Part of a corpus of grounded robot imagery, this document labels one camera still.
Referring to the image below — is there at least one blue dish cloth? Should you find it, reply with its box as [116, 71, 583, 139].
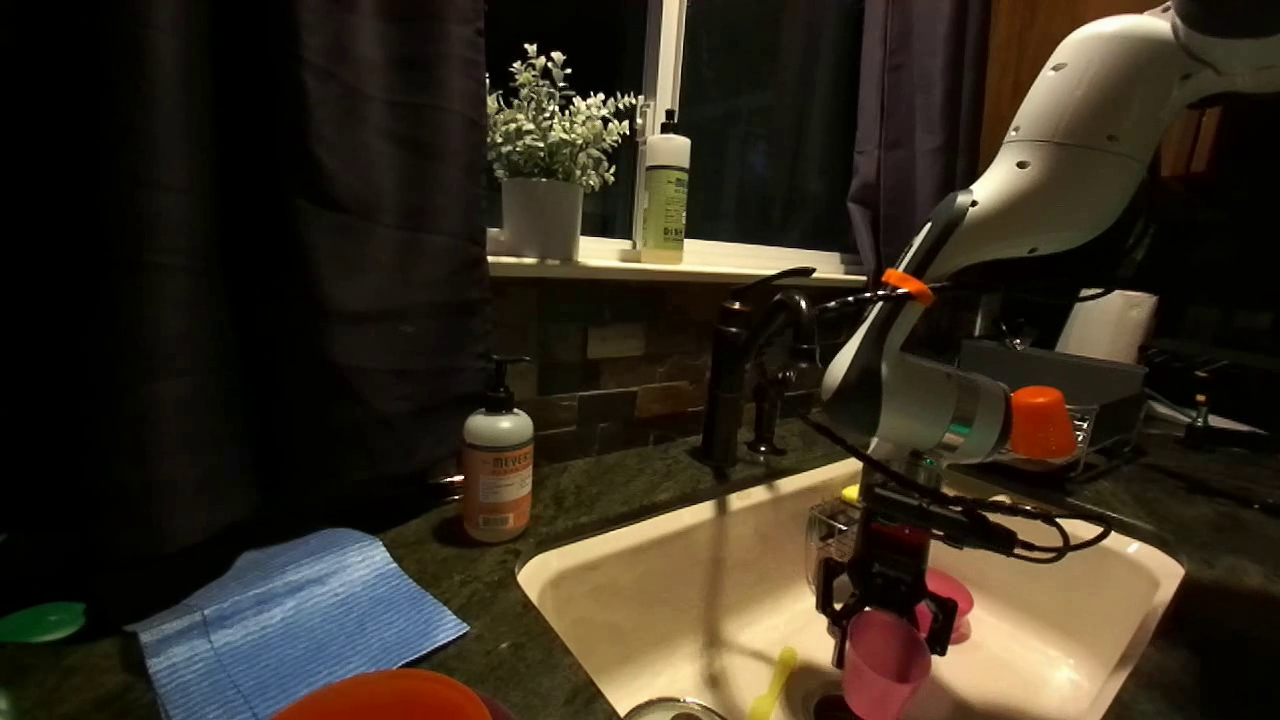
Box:
[131, 529, 468, 720]

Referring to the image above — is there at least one orange plastic cup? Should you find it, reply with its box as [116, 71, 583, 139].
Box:
[1008, 383, 1076, 465]

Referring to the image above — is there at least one yellow plastic utensil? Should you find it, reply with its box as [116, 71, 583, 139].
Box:
[744, 648, 799, 720]

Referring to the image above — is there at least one green dish soap bottle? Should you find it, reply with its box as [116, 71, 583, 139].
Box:
[632, 111, 691, 265]

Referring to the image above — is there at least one metal dish rack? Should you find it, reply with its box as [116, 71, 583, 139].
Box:
[962, 339, 1148, 472]

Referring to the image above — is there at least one dark bronze faucet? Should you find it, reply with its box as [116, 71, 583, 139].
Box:
[698, 268, 815, 480]

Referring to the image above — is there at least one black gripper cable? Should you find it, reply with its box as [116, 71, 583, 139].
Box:
[797, 405, 1117, 569]

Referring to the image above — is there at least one orange plastic bowl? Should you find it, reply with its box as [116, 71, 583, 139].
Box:
[272, 668, 497, 720]

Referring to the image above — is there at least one dark curtain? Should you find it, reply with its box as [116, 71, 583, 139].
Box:
[0, 0, 486, 588]

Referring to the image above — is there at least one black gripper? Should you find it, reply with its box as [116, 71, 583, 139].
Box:
[813, 478, 962, 665]

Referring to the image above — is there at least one pink plastic cup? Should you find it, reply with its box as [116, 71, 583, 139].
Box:
[843, 612, 934, 720]

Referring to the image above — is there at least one white potted plant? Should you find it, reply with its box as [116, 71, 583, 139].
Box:
[486, 45, 645, 265]

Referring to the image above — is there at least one white ceramic kitchen sink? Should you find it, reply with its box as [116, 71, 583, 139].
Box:
[518, 462, 1186, 720]

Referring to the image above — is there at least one green plastic lid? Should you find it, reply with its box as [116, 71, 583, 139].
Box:
[0, 601, 89, 646]

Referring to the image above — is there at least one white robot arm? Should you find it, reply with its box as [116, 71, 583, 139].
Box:
[815, 0, 1280, 655]

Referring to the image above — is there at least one soap pump bottle orange label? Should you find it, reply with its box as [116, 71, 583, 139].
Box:
[461, 355, 538, 545]

